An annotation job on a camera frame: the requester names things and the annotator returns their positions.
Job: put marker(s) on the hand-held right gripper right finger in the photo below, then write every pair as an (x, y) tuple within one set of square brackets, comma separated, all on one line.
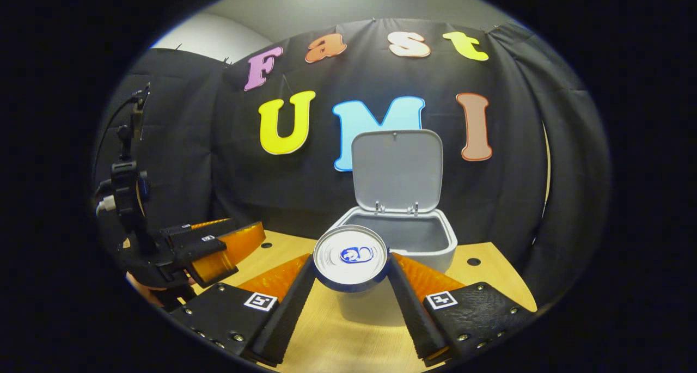
[(411, 313)]

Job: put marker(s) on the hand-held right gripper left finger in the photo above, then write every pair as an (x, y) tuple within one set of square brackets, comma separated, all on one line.
[(291, 313)]

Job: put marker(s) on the wooden desktop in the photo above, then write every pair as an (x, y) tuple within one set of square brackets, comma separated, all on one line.
[(354, 346)]

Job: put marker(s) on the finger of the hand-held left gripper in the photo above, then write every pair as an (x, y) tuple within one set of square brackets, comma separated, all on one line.
[(201, 228), (234, 253)]

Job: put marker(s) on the white desktop garbage bin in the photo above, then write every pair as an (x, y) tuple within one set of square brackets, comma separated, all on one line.
[(397, 171)]

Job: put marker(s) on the silver pop can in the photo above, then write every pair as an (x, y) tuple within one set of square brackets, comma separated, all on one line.
[(351, 256)]

